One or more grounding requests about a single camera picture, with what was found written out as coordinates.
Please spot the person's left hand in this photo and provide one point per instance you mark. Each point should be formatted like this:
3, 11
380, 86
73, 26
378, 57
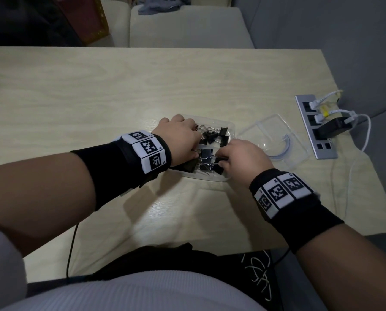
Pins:
176, 139

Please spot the person's right hand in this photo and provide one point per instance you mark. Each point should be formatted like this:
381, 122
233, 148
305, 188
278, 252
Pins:
244, 161

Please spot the person's left thumb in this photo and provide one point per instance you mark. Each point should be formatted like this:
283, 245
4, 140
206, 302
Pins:
190, 157

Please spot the person's right fingers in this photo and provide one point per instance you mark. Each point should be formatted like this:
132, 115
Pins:
223, 152

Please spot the person's left forearm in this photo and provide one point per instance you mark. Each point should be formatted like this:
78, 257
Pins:
40, 194

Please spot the person's right forearm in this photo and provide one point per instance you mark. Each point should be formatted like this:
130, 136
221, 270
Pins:
351, 272

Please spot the pile of black binder clips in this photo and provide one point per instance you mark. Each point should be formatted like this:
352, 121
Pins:
212, 135

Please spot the clear plastic container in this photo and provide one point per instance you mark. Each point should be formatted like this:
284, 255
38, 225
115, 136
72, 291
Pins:
209, 178

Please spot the clear plastic lid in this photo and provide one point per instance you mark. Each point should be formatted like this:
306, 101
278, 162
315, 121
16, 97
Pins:
277, 139

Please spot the black wristband with marker tags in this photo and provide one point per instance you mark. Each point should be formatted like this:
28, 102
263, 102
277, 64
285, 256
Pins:
121, 165
293, 207

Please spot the silver power strip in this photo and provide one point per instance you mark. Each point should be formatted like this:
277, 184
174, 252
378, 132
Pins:
324, 148

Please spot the person's black trousers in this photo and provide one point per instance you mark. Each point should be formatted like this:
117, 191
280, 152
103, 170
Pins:
180, 259

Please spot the black charger block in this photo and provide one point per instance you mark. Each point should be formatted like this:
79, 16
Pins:
332, 127

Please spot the large beige sofa cushion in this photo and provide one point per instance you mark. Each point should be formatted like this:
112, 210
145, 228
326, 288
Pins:
189, 29

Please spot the person's white ribbed shirt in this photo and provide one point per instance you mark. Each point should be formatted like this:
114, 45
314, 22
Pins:
131, 294

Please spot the narrow beige sofa cushion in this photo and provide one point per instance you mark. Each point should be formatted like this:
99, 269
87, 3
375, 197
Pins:
115, 22

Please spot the grey cloth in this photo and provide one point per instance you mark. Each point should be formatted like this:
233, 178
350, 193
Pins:
164, 3

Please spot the red bag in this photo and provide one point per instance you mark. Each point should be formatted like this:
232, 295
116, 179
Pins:
86, 19

